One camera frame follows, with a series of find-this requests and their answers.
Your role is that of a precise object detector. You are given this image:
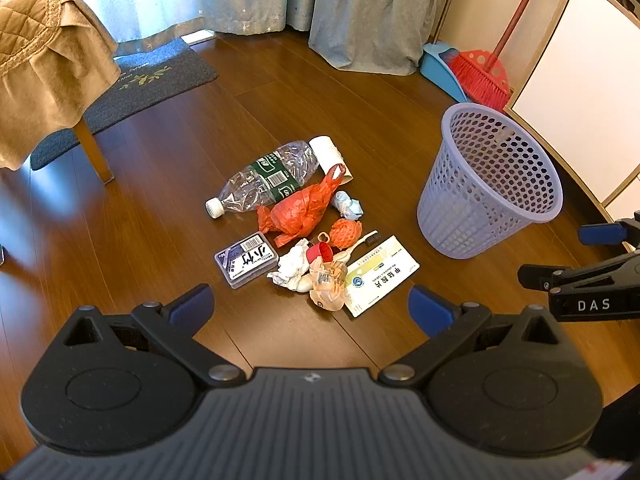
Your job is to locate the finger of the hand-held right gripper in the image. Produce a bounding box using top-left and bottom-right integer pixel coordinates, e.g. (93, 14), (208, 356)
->
(517, 250), (640, 293)
(578, 217), (640, 251)

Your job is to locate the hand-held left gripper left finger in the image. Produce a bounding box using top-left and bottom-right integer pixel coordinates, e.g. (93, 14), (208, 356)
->
(60, 283), (246, 389)

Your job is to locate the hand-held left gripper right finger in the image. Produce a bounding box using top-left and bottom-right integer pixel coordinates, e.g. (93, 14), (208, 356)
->
(378, 284), (566, 388)

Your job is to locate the white green medicine box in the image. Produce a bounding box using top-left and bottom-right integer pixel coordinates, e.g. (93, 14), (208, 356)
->
(342, 235), (420, 318)

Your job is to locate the clear plastic toothpick box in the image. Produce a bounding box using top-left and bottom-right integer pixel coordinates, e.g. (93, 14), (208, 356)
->
(214, 232), (277, 290)

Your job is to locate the purple plastic mesh basket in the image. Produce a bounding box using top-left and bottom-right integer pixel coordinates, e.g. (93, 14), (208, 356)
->
(416, 102), (564, 260)

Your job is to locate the clear plastic wrapper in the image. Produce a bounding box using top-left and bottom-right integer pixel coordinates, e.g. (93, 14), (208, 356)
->
(307, 259), (348, 312)

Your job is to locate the white tissue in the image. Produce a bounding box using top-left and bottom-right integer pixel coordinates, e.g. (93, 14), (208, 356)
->
(266, 238), (312, 288)

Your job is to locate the orange foam fruit net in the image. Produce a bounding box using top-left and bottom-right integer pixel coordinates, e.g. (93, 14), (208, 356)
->
(330, 218), (363, 251)

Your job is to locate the red plastic bag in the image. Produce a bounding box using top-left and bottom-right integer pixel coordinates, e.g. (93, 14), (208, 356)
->
(257, 164), (346, 248)

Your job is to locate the crushed clear plastic bottle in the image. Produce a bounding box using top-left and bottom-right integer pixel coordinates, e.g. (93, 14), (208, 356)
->
(205, 141), (320, 218)

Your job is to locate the crumpled blue face mask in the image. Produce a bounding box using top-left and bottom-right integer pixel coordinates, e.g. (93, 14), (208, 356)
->
(331, 191), (363, 221)

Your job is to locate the white wood-framed panel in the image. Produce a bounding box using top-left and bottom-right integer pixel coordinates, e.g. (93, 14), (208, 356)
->
(502, 0), (640, 209)

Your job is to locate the white cardboard paper tube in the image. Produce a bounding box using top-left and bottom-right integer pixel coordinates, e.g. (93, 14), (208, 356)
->
(308, 135), (353, 183)

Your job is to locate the red broom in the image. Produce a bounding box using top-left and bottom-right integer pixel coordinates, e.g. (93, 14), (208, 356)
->
(447, 0), (551, 113)

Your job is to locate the grey doormat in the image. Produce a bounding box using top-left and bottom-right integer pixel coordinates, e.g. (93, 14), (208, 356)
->
(30, 37), (220, 171)

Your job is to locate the blue dustpan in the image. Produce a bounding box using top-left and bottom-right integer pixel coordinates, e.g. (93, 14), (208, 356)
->
(419, 42), (471, 103)

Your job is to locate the grey-blue cloth cover lace trim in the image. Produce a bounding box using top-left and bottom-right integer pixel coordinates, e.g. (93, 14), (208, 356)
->
(309, 0), (448, 77)

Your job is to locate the chair with tan cover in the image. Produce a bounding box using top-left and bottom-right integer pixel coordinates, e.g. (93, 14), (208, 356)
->
(0, 0), (121, 168)

